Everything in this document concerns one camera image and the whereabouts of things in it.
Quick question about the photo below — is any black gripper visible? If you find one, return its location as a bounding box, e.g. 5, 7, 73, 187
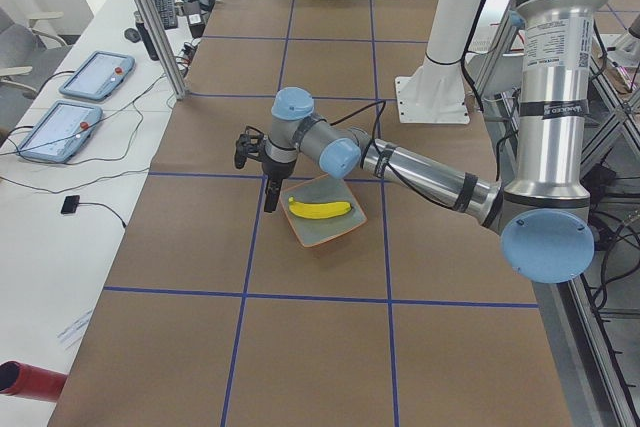
234, 127, 295, 213

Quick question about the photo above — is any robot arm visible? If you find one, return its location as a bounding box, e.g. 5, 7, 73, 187
234, 0, 608, 284

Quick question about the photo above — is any grey square plate orange rim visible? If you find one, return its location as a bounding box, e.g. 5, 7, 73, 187
280, 175, 367, 247

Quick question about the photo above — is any black keyboard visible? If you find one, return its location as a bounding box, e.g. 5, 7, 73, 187
152, 0, 178, 30

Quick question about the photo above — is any black bottle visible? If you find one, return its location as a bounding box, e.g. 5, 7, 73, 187
135, 22, 159, 61

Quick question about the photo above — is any upper blue teach pendant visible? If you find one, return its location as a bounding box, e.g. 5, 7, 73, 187
58, 51, 136, 101

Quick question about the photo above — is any blue teach pendant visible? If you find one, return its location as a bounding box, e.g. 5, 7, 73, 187
58, 51, 136, 101
17, 100, 103, 163

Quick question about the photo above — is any lower blue teach pendant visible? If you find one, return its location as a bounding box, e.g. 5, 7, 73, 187
17, 100, 103, 163

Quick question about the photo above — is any red cylinder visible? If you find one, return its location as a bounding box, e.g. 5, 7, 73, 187
1, 361, 67, 402

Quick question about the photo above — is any aluminium frame post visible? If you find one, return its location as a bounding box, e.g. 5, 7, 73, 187
134, 0, 187, 100

